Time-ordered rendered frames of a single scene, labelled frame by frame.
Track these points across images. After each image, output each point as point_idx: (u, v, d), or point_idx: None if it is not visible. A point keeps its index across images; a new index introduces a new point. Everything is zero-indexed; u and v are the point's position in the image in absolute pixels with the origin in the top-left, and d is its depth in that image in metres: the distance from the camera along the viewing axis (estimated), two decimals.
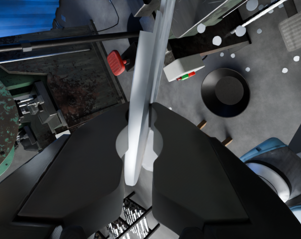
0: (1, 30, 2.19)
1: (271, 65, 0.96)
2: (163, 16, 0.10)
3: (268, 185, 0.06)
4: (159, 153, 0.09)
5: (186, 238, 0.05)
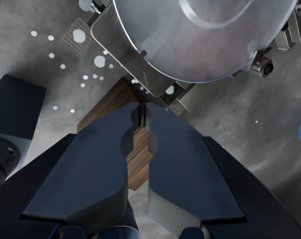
0: None
1: (31, 17, 0.82)
2: None
3: (262, 183, 0.06)
4: (154, 153, 0.09)
5: (186, 238, 0.05)
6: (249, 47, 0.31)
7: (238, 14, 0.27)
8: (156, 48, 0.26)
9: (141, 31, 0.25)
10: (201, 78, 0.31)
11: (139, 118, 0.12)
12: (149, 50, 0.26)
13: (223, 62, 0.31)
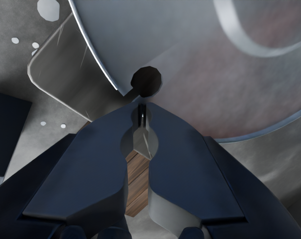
0: None
1: (11, 21, 0.69)
2: None
3: (263, 183, 0.06)
4: (154, 153, 0.09)
5: (186, 238, 0.05)
6: None
7: None
8: None
9: None
10: None
11: (139, 118, 0.12)
12: None
13: None
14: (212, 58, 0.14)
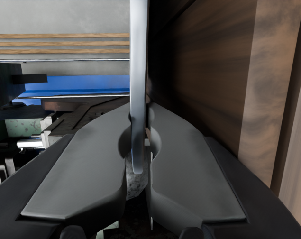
0: None
1: None
2: None
3: (265, 184, 0.06)
4: (156, 153, 0.09)
5: (186, 238, 0.05)
6: None
7: None
8: None
9: None
10: None
11: None
12: None
13: None
14: None
